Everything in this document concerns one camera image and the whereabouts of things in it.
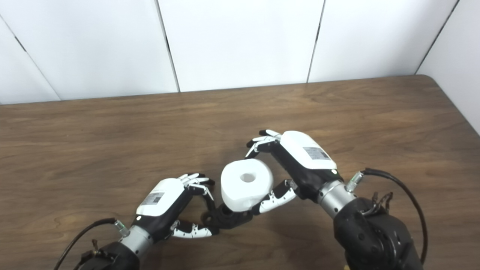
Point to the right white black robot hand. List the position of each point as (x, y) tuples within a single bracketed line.
[(307, 157)]

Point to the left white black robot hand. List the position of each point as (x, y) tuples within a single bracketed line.
[(161, 198)]

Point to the black plastic holder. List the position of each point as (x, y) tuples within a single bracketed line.
[(228, 219)]

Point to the round white plastic piece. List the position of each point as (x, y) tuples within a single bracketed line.
[(240, 191)]

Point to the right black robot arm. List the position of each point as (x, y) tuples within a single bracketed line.
[(375, 236)]

